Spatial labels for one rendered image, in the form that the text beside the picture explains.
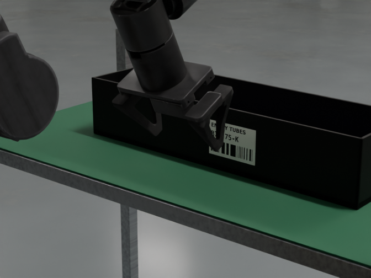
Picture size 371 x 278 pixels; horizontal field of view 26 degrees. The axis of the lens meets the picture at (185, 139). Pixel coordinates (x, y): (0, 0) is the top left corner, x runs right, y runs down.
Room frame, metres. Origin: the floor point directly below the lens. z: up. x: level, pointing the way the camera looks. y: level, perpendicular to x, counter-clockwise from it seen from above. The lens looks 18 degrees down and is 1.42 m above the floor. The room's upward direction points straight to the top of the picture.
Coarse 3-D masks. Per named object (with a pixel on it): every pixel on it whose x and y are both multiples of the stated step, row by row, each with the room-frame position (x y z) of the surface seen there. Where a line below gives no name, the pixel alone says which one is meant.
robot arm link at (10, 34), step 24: (0, 24) 0.69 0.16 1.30; (0, 48) 0.67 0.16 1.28; (0, 72) 0.67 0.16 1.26; (24, 72) 0.69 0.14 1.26; (48, 72) 0.71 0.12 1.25; (0, 96) 0.67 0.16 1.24; (24, 96) 0.69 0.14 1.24; (48, 96) 0.71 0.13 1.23; (0, 120) 0.67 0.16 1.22; (24, 120) 0.69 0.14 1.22; (48, 120) 0.71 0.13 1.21
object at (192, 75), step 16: (160, 48) 0.87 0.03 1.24; (176, 48) 0.89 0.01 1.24; (144, 64) 0.87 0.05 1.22; (160, 64) 0.87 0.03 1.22; (176, 64) 0.88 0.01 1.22; (192, 64) 0.92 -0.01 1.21; (128, 80) 0.92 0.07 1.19; (144, 80) 0.88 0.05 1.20; (160, 80) 0.88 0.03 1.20; (176, 80) 0.89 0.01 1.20; (192, 80) 0.89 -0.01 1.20; (208, 80) 0.89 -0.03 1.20; (144, 96) 0.89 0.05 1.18; (160, 96) 0.87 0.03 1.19; (176, 96) 0.87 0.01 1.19; (192, 96) 0.87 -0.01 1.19
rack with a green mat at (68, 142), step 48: (0, 144) 1.41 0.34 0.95; (48, 144) 1.41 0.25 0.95; (96, 144) 1.41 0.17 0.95; (96, 192) 1.23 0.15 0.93; (144, 192) 1.17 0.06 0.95; (192, 192) 1.17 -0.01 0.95; (240, 192) 1.17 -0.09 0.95; (288, 192) 1.17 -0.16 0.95; (240, 240) 1.05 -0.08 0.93; (288, 240) 1.00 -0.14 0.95; (336, 240) 1.00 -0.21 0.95
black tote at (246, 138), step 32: (96, 96) 1.47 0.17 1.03; (256, 96) 1.43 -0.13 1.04; (288, 96) 1.38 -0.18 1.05; (320, 96) 1.34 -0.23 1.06; (96, 128) 1.47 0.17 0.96; (128, 128) 1.41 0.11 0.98; (192, 128) 1.31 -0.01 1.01; (256, 128) 1.22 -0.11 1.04; (288, 128) 1.18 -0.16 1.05; (320, 128) 1.34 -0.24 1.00; (352, 128) 1.30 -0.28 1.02; (192, 160) 1.31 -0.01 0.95; (224, 160) 1.27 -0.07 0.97; (256, 160) 1.22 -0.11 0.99; (288, 160) 1.18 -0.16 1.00; (320, 160) 1.15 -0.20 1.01; (352, 160) 1.11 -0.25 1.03; (320, 192) 1.14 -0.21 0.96; (352, 192) 1.11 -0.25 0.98
